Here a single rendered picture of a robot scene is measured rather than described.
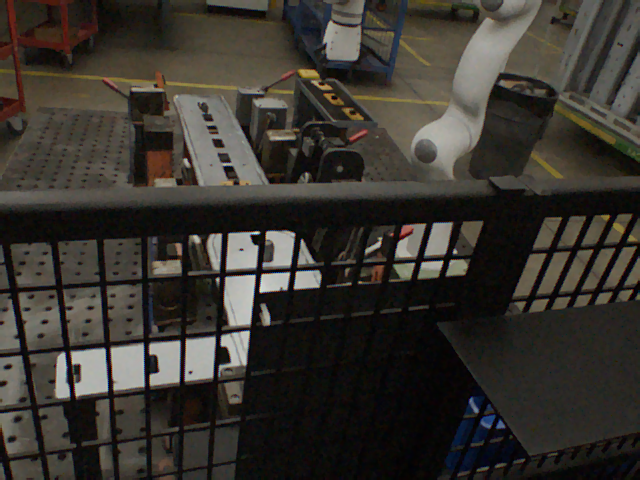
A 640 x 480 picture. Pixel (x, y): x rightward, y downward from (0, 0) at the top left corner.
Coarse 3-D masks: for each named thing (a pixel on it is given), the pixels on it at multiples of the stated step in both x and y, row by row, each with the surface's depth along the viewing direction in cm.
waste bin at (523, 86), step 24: (504, 72) 415; (504, 96) 384; (528, 96) 376; (552, 96) 400; (504, 120) 393; (528, 120) 387; (480, 144) 415; (504, 144) 401; (528, 144) 402; (480, 168) 419; (504, 168) 410
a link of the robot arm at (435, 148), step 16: (432, 128) 147; (448, 128) 148; (464, 128) 152; (416, 144) 149; (432, 144) 146; (448, 144) 146; (464, 144) 151; (416, 160) 151; (432, 160) 147; (448, 160) 147; (416, 176) 161; (432, 176) 153; (448, 176) 152
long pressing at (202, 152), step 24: (192, 96) 204; (216, 96) 208; (192, 120) 186; (216, 120) 189; (192, 144) 171; (240, 144) 175; (216, 168) 160; (240, 168) 162; (216, 240) 130; (240, 240) 131; (288, 240) 134; (216, 264) 122; (240, 264) 123; (264, 264) 124; (240, 288) 116; (264, 288) 117; (240, 312) 110; (240, 336) 105; (240, 360) 100
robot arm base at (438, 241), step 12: (420, 228) 165; (432, 228) 163; (444, 228) 164; (408, 240) 172; (420, 240) 167; (432, 240) 165; (444, 240) 167; (396, 252) 172; (408, 252) 172; (432, 252) 167; (444, 252) 170; (456, 252) 175; (408, 264) 168; (432, 264) 168
